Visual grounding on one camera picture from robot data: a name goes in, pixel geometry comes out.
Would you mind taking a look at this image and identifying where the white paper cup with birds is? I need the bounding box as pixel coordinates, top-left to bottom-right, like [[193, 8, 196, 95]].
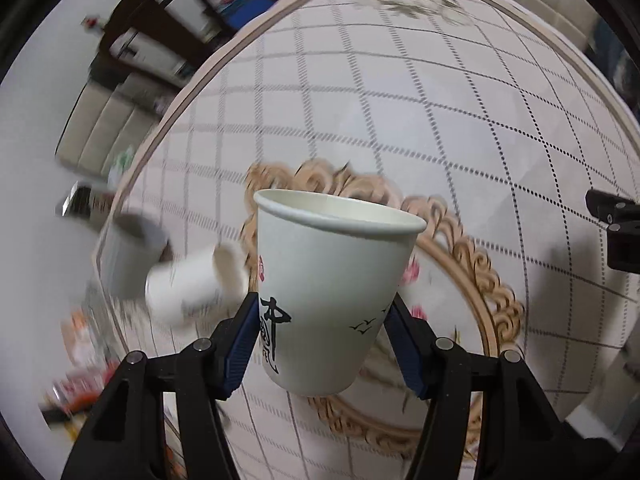
[[254, 188, 426, 396]]

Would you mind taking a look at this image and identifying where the white calligraphy paper cup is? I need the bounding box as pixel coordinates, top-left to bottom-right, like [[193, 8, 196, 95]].
[[144, 244, 250, 327]]

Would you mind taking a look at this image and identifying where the grey ribbed cup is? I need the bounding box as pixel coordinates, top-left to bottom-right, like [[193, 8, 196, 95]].
[[100, 214, 168, 300]]

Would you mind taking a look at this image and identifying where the floral diamond pattern tablecloth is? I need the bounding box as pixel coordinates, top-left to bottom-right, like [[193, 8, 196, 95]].
[[113, 0, 639, 417]]

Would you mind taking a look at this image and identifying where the open black and white box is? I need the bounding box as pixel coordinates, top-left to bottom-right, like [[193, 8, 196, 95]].
[[55, 181, 115, 232]]

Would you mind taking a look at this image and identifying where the dark wooden chair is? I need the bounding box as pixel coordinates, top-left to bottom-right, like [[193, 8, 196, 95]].
[[98, 0, 236, 92]]

